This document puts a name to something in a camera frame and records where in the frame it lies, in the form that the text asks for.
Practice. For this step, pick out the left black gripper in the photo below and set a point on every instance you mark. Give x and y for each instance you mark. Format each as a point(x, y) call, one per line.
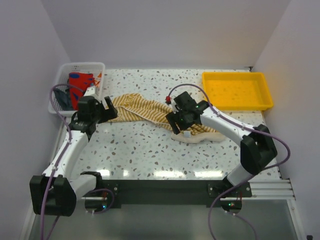
point(109, 113)

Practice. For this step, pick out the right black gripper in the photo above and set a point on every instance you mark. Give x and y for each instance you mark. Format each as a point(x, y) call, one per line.
point(173, 118)

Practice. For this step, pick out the yellow striped Doraemon towel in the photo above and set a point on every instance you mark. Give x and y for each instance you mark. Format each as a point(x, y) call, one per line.
point(133, 107)

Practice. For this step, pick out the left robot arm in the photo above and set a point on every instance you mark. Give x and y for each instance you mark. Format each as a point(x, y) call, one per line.
point(53, 192)

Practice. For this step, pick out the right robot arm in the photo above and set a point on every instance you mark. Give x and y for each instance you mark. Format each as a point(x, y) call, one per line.
point(257, 148)

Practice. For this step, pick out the orange white patterned cloth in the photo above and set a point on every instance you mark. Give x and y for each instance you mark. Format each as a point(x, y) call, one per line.
point(98, 79)

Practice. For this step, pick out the red patterned towel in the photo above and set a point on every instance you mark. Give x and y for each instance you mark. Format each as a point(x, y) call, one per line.
point(80, 82)

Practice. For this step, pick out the dark grey towel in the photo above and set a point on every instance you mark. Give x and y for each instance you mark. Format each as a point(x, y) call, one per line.
point(63, 98)

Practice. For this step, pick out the white plastic laundry basket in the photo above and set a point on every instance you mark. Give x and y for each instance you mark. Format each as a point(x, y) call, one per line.
point(62, 77)

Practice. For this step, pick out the yellow plastic tray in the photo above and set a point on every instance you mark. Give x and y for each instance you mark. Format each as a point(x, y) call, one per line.
point(237, 91)

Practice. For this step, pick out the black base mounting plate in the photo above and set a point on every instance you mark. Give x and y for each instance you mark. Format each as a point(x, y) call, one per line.
point(163, 192)

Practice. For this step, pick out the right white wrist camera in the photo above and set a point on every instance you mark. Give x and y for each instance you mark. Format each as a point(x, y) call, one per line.
point(175, 106)

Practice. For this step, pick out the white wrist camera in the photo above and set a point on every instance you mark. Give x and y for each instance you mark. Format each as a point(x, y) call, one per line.
point(91, 91)
point(175, 106)

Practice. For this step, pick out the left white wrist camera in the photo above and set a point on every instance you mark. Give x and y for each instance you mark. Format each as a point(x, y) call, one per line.
point(91, 91)

